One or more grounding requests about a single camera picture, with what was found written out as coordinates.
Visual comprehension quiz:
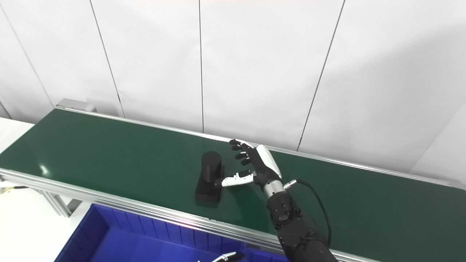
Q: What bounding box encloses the aluminium conveyor leg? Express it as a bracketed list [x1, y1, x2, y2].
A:
[36, 189, 82, 218]

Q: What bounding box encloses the black cylinder block part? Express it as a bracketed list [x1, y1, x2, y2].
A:
[194, 151, 225, 203]

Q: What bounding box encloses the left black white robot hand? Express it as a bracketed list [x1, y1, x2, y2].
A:
[211, 252, 242, 262]

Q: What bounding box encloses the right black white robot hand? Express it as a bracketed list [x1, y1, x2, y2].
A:
[214, 139, 283, 187]

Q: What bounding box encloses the blue plastic bin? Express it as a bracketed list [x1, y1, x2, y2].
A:
[54, 203, 249, 262]
[248, 247, 288, 262]

